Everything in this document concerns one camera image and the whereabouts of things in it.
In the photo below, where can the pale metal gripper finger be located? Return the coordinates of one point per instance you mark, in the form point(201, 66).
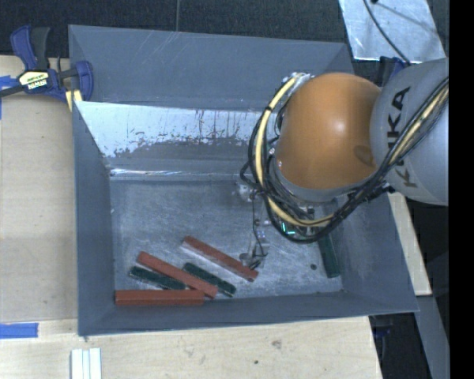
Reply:
point(256, 251)
point(245, 191)

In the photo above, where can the red-brown flat block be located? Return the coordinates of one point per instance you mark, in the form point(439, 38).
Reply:
point(221, 257)
point(174, 271)
point(158, 297)

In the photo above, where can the dark green flat block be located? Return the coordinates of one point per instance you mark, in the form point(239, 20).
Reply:
point(329, 259)
point(211, 278)
point(154, 277)

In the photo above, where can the grey metal bin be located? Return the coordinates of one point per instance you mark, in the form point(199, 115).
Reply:
point(174, 211)

